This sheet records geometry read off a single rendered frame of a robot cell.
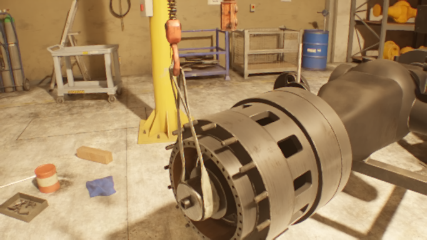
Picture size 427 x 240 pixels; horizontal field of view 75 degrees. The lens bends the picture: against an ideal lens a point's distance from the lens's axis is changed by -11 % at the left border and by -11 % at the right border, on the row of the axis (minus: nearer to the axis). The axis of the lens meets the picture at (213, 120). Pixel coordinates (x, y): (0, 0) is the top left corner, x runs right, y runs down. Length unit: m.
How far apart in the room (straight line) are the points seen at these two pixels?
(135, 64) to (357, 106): 5.80
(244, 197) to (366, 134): 0.96
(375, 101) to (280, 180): 0.89
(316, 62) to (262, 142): 6.37
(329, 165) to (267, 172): 0.30
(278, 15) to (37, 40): 5.34
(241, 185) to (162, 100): 2.71
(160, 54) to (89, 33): 3.65
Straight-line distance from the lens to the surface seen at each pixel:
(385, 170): 1.89
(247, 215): 0.98
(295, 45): 6.56
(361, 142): 1.74
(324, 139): 1.16
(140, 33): 6.87
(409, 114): 2.12
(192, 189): 1.02
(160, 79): 3.51
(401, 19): 8.47
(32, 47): 7.20
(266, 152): 0.97
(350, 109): 1.64
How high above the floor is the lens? 1.48
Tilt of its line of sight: 21 degrees down
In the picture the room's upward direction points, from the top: 1 degrees counter-clockwise
